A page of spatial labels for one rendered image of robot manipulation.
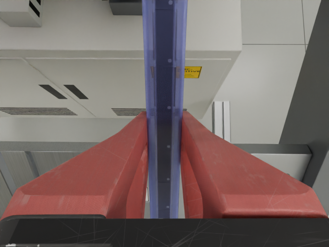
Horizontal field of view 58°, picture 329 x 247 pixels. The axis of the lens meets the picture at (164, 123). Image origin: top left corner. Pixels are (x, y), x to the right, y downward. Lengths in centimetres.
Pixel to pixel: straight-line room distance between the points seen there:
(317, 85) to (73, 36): 38
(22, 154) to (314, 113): 19
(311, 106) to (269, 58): 98
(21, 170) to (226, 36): 36
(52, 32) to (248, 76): 79
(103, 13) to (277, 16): 87
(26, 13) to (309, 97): 40
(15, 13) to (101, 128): 66
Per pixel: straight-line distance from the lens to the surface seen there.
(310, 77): 21
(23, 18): 51
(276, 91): 115
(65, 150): 20
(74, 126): 111
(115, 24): 49
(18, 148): 21
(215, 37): 48
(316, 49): 21
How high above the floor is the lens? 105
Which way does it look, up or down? 80 degrees down
